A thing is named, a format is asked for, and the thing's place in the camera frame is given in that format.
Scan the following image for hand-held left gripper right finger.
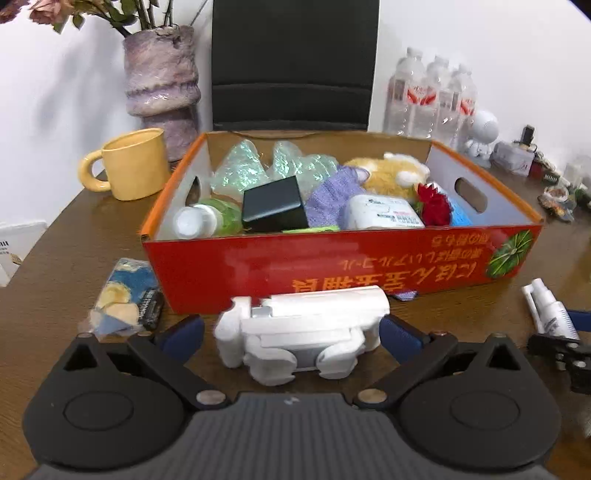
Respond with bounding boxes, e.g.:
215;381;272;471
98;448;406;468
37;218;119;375
352;314;537;412

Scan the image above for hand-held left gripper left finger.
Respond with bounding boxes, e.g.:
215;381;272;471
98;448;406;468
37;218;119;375
54;315;232;412

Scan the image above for small white spray bottle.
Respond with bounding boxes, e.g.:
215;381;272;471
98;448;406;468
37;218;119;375
522;278;580;341

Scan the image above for white folding phone holder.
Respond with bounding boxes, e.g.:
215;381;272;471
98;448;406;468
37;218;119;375
213;285;391;387

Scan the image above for red cardboard box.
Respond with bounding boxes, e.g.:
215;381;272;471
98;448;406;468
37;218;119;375
141;130;544;315

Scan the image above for green spray bottle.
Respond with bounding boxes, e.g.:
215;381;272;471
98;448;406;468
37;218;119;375
172;198;244;240

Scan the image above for white cotton swab box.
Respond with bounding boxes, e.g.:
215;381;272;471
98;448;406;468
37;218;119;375
341;194;426;230

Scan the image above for red fabric rose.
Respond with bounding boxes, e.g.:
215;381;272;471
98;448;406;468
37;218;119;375
416;181;454;227

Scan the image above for blue white tube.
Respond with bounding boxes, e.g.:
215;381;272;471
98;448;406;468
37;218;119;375
448;198;472;227

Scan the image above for grey power adapter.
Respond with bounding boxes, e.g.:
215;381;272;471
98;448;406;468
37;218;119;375
241;175;309;234

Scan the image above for purple fabric pouch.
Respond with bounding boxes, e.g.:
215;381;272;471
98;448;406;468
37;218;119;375
305;165;370;229

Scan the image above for yellow plush toy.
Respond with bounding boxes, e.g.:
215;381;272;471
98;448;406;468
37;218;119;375
342;152;431;201

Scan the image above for iridescent plastic bag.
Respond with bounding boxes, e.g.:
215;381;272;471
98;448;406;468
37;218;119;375
210;140;340;204

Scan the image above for blue yellow snack packet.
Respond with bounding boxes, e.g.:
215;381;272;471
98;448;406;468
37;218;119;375
78;257;163;337

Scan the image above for colourful snack wrapper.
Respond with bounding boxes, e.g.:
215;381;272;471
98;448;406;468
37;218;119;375
538;185;578;222

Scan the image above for white charger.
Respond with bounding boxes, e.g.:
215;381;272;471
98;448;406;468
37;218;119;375
563;159;591;185

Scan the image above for dark small box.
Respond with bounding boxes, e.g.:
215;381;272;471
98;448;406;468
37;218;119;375
529;157;561;185

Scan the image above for yellow mug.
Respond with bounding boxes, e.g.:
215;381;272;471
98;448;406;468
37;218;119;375
77;128;172;201

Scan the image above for white tin box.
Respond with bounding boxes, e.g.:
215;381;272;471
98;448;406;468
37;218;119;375
489;141;536;176

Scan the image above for white paper box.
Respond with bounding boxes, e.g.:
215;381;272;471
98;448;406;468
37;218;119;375
0;220;49;288

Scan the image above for white robot figurine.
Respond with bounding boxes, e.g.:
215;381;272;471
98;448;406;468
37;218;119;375
464;110;502;168

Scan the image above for clear water bottle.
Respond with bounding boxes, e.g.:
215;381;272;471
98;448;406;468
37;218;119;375
445;64;478;151
418;55;453;139
384;46;426;137

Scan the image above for purple ceramic vase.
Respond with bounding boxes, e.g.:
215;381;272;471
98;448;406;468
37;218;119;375
122;25;202;163

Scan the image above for black chair back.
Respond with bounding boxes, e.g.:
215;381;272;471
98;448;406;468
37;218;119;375
211;0;380;134

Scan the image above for dried roses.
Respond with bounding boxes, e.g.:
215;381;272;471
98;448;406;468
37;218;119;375
0;0;211;38

